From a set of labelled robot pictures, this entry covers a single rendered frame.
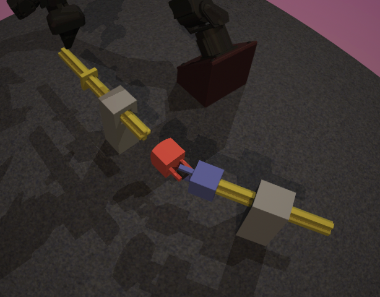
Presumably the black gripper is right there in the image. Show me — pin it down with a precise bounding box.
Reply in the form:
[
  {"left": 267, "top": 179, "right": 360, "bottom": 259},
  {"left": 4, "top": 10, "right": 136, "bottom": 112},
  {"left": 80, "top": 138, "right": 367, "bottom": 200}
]
[{"left": 46, "top": 0, "right": 85, "bottom": 50}]

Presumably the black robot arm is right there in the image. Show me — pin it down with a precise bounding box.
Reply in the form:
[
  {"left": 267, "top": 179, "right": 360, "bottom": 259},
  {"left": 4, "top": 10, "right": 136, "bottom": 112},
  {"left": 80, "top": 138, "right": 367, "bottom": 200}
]
[{"left": 6, "top": 0, "right": 238, "bottom": 59}]

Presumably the yellow shaft through beige block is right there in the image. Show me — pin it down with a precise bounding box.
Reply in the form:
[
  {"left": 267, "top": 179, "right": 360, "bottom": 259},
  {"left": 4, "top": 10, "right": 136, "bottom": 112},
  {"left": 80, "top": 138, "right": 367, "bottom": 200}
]
[{"left": 58, "top": 47, "right": 150, "bottom": 154}]

